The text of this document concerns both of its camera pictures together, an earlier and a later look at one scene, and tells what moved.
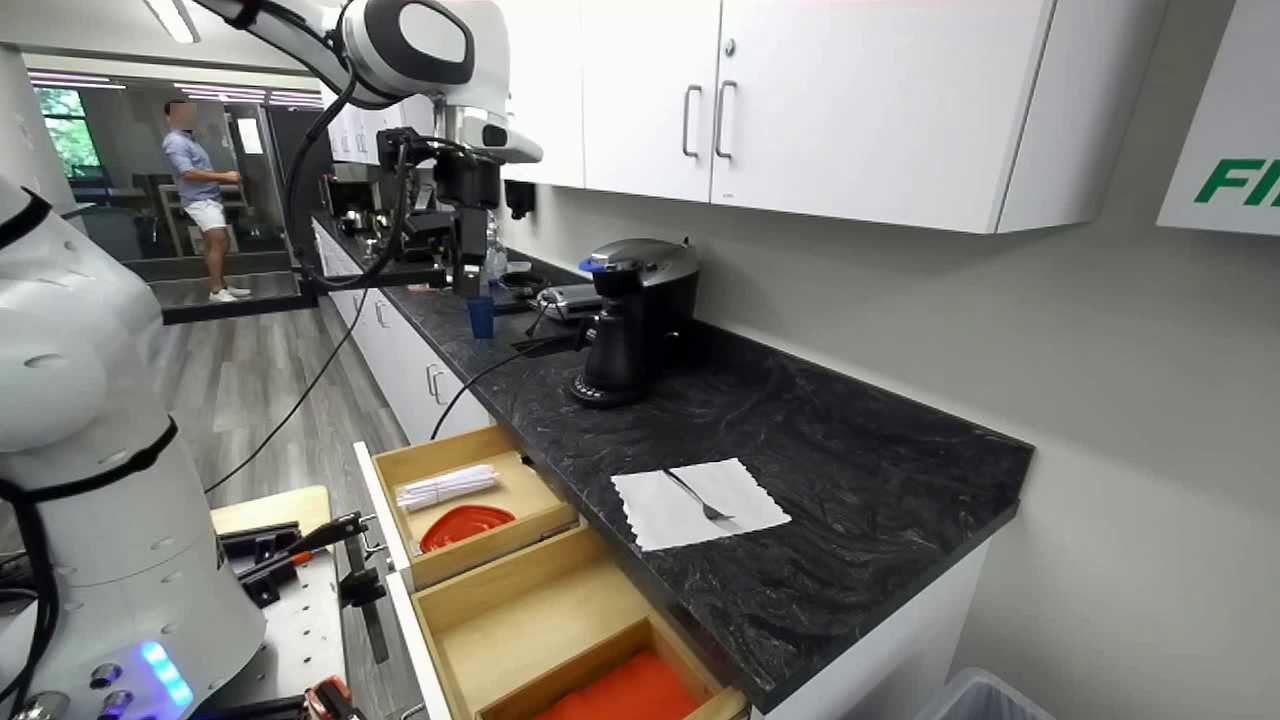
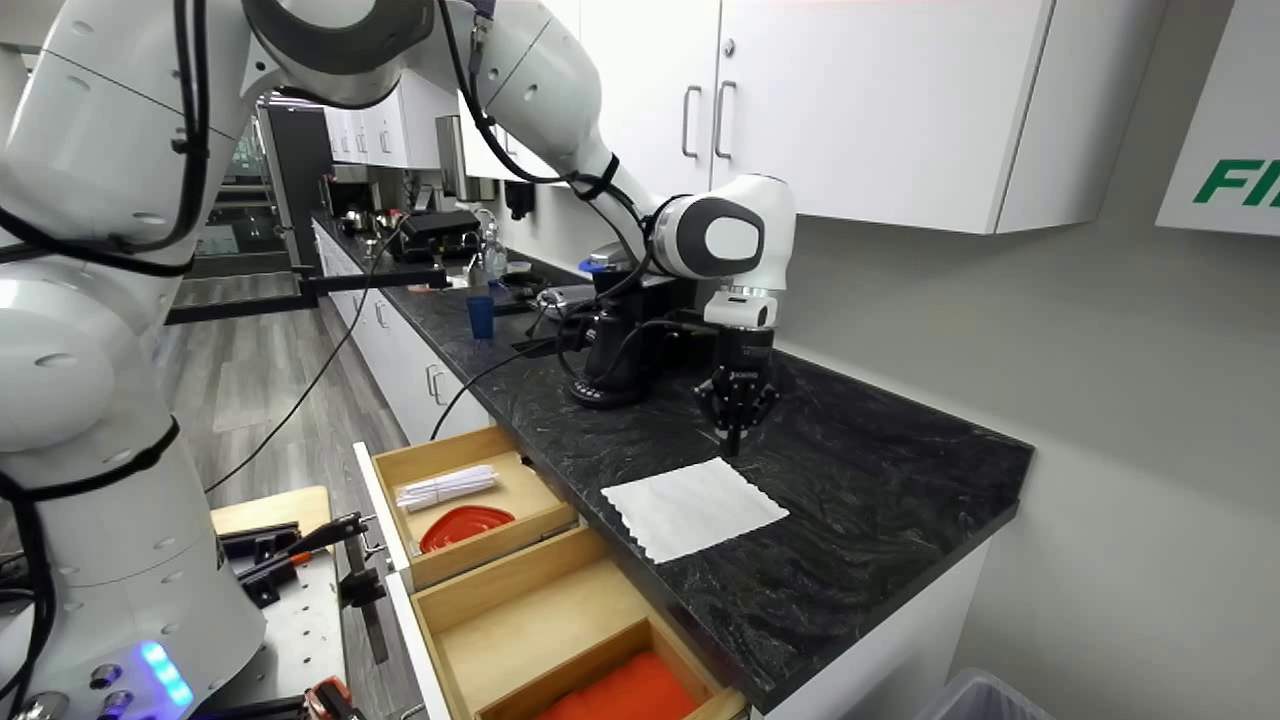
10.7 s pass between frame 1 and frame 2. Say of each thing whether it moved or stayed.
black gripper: moved
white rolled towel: stayed
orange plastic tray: stayed
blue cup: stayed
